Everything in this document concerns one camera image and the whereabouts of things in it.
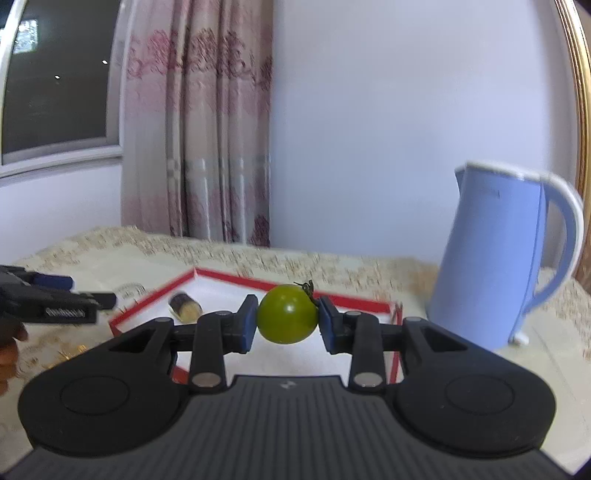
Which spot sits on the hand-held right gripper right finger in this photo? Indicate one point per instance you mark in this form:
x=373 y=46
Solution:
x=325 y=324

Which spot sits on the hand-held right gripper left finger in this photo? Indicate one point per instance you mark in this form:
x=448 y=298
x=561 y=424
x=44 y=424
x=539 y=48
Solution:
x=250 y=323

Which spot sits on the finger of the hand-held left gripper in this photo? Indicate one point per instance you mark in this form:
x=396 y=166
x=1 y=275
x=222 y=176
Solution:
x=53 y=282
x=69 y=307

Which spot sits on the green tomato with stem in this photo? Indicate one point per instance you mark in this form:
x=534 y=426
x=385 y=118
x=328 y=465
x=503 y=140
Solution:
x=286 y=316

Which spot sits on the red rimmed white tray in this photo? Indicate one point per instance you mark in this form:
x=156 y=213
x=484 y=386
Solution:
x=217 y=290

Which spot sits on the dark sugarcane piece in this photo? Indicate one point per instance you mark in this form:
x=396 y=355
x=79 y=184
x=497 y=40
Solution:
x=185 y=308

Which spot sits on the person's left hand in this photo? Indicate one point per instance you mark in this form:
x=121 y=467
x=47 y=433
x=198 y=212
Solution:
x=8 y=360

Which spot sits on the cream gold embroidered tablecloth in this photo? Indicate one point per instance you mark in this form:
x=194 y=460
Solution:
x=115 y=249

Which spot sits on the blue electric kettle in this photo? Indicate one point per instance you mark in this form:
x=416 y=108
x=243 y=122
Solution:
x=489 y=258

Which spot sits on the white framed window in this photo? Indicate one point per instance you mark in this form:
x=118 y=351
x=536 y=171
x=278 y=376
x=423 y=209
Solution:
x=55 y=78

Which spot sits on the pink patterned curtain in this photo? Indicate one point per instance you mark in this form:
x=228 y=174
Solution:
x=198 y=120

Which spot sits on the gold picture frame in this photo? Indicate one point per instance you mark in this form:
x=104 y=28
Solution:
x=582 y=92

